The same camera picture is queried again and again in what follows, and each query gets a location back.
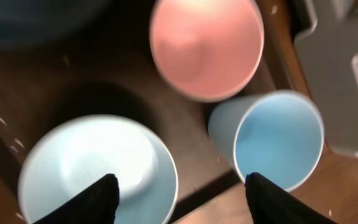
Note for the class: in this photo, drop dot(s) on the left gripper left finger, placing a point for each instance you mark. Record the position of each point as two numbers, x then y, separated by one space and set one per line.
97 204

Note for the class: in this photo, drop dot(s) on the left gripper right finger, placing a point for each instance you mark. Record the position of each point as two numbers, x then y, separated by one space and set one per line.
270 204

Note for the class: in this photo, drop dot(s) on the light blue bowl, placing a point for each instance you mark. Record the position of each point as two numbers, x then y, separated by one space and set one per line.
76 154

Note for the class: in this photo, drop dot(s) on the light blue cup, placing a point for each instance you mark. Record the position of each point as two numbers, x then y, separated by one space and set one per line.
279 135

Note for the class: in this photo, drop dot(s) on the pink cup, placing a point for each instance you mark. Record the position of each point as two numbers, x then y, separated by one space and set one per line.
206 50

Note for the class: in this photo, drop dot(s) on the grey dishwasher rack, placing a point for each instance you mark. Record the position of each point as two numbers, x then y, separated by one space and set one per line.
328 53

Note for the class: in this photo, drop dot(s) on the brown serving tray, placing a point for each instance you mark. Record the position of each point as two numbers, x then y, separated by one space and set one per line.
107 68

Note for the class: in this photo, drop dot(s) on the dark blue plate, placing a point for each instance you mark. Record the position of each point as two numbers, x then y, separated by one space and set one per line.
30 22

